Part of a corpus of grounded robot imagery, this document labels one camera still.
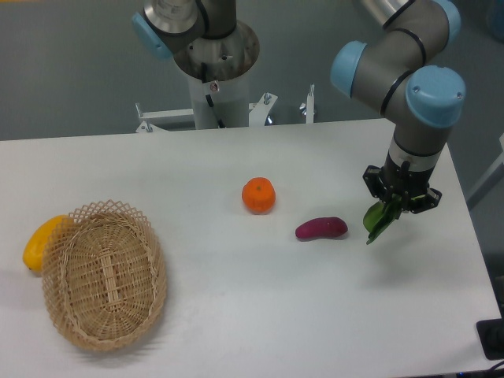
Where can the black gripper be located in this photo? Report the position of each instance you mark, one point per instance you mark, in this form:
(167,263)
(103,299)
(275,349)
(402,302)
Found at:
(411,186)

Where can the green leafy vegetable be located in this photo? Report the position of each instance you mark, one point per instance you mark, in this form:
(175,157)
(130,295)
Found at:
(382,214)

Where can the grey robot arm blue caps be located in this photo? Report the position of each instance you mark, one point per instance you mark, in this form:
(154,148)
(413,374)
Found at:
(395,77)

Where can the purple sweet potato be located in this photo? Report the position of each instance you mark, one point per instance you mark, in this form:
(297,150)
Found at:
(322,228)

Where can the orange pumpkin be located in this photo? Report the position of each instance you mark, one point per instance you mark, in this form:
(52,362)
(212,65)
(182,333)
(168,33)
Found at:
(259,195)

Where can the black device at table edge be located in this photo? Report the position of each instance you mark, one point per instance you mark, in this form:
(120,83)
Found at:
(490,333)

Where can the woven wicker basket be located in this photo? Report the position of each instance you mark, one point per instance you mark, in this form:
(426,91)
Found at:
(104,276)

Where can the yellow mango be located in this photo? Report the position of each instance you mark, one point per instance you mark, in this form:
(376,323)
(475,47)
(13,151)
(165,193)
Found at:
(33,251)

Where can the white frame right edge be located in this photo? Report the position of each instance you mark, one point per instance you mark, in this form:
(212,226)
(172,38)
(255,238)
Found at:
(492,175)

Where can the white metal base frame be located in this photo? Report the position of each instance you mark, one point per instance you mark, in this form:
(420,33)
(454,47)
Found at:
(259,114)

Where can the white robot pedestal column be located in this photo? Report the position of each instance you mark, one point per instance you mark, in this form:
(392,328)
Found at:
(220,103)

